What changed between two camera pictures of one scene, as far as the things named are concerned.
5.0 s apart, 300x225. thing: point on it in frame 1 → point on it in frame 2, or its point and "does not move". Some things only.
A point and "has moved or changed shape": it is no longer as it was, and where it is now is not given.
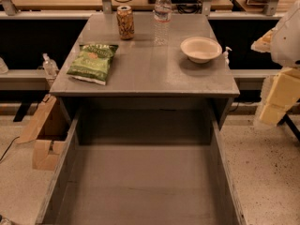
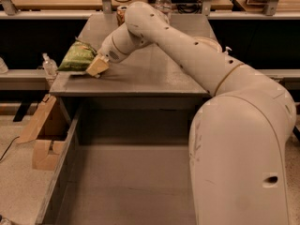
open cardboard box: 47,131 does not move
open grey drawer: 142,166 does not move
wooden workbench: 215,0 does not move
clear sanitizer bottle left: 50,67 does not move
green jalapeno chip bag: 91,62 has moved or changed shape
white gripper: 288,40 → 108,50
